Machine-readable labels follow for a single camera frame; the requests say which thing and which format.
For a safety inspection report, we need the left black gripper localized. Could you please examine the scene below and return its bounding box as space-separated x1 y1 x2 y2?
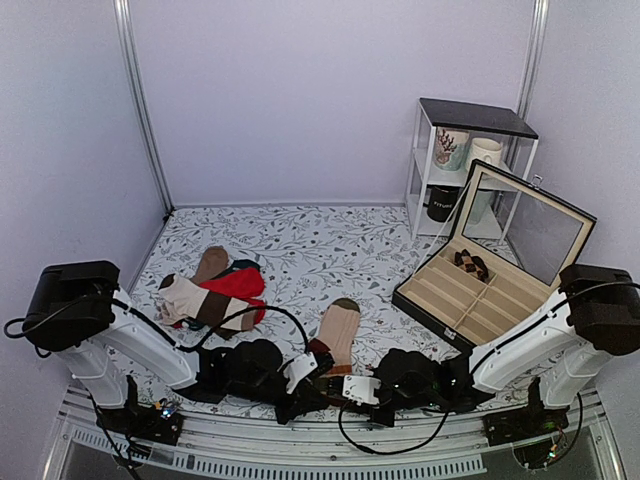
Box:
227 376 327 427

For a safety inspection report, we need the beige striped ribbed sock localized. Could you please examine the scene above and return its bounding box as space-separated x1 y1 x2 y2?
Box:
309 298 361 377

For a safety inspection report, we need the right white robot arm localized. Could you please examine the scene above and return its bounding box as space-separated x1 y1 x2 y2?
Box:
328 264 639 436

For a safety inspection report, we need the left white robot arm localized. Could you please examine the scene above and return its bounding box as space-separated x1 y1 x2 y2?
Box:
3 261 333 434

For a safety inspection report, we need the floral tablecloth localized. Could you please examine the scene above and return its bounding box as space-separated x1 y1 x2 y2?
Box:
99 205 566 421

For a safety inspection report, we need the red sock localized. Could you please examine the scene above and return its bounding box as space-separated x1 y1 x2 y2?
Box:
197 269 265 307

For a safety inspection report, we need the brown argyle rolled sock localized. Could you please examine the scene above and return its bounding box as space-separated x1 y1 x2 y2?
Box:
453 249 489 282

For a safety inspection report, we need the dark green sock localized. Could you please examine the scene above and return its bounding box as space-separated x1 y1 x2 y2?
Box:
216 259 261 278

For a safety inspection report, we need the brown beige block sock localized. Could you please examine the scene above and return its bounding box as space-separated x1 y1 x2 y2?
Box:
159 274 263 340

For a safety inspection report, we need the tan brown sock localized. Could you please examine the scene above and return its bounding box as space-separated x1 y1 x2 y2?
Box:
191 246 229 285

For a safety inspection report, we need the black compartment organizer box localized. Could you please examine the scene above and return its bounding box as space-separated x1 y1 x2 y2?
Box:
392 160 597 354

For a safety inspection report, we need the black mug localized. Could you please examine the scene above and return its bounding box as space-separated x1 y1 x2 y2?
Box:
424 185 461 223

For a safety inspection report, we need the pale green mug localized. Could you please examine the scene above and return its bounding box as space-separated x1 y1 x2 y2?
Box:
467 190 494 225

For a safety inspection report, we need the floral pattern mug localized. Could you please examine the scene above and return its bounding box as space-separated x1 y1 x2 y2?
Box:
433 127 469 171

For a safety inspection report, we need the cream white mug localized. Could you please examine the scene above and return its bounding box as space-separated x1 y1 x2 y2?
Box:
465 137 503 171

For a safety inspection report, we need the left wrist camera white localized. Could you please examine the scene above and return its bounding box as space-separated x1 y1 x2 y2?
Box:
283 352 334 395

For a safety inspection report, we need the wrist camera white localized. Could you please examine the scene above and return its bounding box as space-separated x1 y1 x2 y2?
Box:
342 375 382 406
283 352 334 395

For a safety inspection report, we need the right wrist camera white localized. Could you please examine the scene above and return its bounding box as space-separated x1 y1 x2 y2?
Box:
342 375 382 406

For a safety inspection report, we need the aluminium front rail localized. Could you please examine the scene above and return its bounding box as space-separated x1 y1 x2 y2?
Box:
42 389 626 480

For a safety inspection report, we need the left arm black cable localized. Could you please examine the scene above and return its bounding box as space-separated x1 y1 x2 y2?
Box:
4 292 310 359

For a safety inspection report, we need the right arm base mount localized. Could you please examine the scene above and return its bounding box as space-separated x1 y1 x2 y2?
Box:
482 378 584 471

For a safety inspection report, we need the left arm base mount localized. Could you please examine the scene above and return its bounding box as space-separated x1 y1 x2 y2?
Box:
97 375 184 446

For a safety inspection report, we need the white frame glass shelf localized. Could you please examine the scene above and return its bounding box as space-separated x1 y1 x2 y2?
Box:
405 98 539 237

